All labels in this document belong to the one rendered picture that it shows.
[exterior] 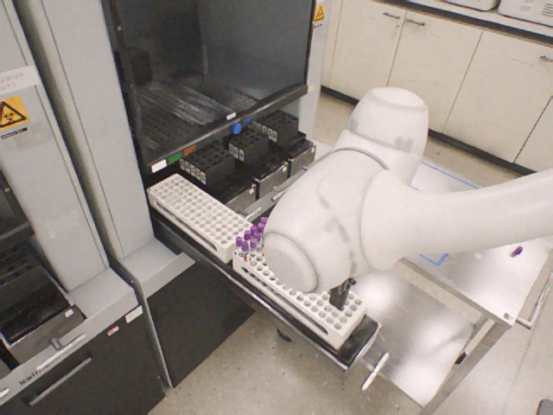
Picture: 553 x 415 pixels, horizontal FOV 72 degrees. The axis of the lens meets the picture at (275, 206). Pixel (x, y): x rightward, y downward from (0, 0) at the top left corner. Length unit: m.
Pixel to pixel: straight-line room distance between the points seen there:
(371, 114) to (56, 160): 0.59
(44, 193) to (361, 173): 0.63
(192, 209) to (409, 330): 0.93
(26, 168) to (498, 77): 2.64
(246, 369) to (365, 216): 1.36
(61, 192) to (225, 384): 1.05
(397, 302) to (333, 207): 1.25
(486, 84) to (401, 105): 2.46
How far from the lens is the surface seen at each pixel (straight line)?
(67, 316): 0.94
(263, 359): 1.69
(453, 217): 0.36
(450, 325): 1.62
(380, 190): 0.37
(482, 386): 1.89
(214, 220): 0.94
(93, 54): 0.80
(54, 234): 0.91
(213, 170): 1.08
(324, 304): 0.80
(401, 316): 1.56
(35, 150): 0.81
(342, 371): 0.82
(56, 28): 0.76
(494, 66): 2.90
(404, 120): 0.48
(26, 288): 0.95
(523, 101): 2.91
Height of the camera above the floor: 1.52
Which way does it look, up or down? 42 degrees down
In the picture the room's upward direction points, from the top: 4 degrees clockwise
